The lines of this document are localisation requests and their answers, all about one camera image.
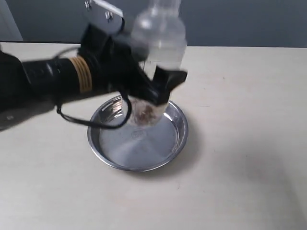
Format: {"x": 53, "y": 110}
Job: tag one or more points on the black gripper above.
{"x": 113, "y": 60}

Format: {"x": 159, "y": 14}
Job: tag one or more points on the clear plastic shaker bottle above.
{"x": 161, "y": 30}

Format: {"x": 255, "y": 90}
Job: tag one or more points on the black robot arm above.
{"x": 30, "y": 88}

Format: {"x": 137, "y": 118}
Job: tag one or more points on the round stainless steel plate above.
{"x": 142, "y": 149}

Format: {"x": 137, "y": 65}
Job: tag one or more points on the silver camera mount bracket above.
{"x": 104, "y": 15}

